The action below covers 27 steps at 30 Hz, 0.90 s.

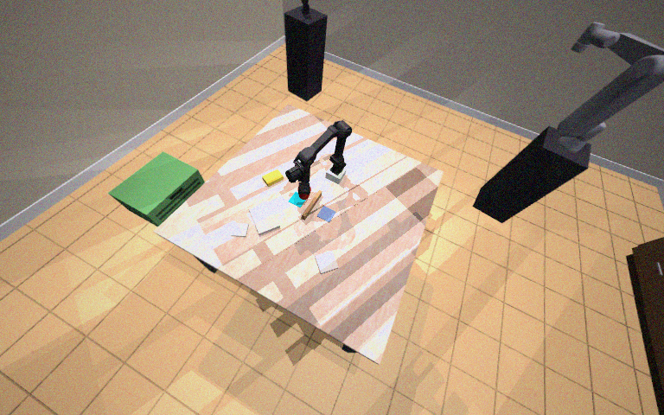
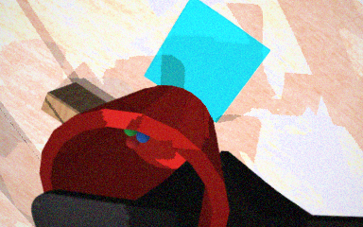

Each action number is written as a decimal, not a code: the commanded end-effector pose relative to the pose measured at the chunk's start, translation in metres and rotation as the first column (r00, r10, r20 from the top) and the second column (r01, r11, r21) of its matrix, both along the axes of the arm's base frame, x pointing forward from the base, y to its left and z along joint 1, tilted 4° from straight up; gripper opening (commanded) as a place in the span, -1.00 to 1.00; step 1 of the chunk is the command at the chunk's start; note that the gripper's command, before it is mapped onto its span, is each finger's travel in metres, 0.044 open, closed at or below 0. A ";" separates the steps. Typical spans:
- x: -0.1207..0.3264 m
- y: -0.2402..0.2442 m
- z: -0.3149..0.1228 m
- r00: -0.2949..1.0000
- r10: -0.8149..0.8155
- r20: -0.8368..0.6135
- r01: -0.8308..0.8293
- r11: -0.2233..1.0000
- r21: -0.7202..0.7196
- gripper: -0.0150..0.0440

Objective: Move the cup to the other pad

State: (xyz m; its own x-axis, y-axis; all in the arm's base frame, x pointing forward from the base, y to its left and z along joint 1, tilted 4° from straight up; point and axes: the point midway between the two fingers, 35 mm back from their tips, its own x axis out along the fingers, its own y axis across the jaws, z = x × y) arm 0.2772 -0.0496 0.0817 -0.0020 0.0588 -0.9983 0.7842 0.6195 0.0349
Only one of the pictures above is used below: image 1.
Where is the yellow rectangular block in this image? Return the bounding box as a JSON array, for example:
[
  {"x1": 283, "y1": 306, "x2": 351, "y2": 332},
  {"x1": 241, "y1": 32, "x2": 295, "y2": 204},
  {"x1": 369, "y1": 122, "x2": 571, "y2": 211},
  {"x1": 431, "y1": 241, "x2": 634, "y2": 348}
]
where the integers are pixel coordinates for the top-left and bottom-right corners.
[{"x1": 262, "y1": 169, "x2": 284, "y2": 187}]

